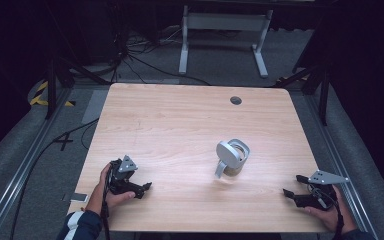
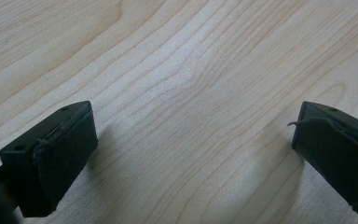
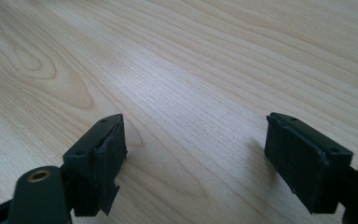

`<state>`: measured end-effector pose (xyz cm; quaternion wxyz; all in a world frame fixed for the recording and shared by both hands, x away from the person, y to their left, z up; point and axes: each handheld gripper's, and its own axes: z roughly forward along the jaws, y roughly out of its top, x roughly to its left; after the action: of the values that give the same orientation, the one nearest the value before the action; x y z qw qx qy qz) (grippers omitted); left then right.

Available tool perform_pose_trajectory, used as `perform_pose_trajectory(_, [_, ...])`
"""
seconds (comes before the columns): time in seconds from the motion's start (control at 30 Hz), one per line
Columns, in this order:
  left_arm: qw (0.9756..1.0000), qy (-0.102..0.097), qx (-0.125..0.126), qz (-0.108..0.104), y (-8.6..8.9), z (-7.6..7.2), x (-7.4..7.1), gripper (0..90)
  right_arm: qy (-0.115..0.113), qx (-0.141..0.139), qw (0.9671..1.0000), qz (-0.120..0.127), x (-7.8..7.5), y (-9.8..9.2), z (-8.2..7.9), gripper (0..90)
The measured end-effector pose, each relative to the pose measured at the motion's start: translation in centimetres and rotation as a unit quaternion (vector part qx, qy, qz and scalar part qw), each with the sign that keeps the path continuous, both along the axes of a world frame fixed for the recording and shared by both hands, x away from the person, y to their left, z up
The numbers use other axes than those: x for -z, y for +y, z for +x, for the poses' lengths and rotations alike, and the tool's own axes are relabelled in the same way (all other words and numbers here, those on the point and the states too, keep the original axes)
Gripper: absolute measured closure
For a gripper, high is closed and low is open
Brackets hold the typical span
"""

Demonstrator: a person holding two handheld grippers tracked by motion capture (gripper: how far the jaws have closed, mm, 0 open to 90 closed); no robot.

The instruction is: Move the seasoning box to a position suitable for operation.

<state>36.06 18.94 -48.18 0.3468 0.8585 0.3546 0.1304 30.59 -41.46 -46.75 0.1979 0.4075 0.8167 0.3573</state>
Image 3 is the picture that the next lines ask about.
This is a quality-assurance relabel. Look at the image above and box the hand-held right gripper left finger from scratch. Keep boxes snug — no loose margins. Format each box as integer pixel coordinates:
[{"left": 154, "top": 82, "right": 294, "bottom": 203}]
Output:
[{"left": 62, "top": 113, "right": 129, "bottom": 217}]

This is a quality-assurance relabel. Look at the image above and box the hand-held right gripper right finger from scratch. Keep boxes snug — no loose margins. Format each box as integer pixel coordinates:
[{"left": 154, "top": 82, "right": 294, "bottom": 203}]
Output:
[{"left": 264, "top": 112, "right": 354, "bottom": 216}]

